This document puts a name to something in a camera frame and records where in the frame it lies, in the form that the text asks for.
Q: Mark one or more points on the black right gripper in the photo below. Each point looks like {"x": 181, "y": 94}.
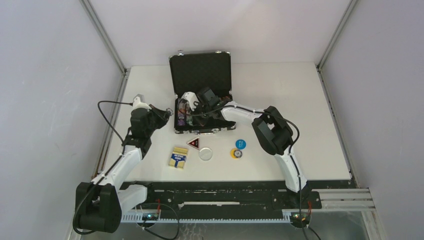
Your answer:
{"x": 200, "y": 104}

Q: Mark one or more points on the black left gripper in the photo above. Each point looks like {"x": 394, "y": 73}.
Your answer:
{"x": 162, "y": 116}

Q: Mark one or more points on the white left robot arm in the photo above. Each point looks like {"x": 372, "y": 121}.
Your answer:
{"x": 100, "y": 203}

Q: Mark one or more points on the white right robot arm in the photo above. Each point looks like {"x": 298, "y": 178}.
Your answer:
{"x": 275, "y": 134}

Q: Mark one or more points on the left chip row purple end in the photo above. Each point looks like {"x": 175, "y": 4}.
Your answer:
{"x": 181, "y": 112}

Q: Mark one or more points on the black aluminium poker case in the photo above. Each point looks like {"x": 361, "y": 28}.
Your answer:
{"x": 202, "y": 82}

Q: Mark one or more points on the triangular all in button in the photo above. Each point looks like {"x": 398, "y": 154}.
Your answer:
{"x": 195, "y": 143}

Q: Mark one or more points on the yellow blue card deck box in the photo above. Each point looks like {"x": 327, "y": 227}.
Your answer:
{"x": 178, "y": 158}

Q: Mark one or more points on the white dealer button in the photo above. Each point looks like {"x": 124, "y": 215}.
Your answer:
{"x": 205, "y": 154}

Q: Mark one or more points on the blue small blind button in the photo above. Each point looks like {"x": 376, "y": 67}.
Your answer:
{"x": 240, "y": 144}

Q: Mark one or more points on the yellow big blind button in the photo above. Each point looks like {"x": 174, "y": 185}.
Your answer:
{"x": 231, "y": 152}

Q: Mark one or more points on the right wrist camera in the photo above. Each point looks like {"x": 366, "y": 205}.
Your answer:
{"x": 192, "y": 100}

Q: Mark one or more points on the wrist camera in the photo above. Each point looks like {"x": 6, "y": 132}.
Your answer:
{"x": 139, "y": 102}
{"x": 192, "y": 100}

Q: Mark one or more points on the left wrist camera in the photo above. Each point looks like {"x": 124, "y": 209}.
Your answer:
{"x": 139, "y": 102}

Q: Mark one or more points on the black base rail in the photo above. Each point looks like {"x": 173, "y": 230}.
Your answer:
{"x": 225, "y": 200}

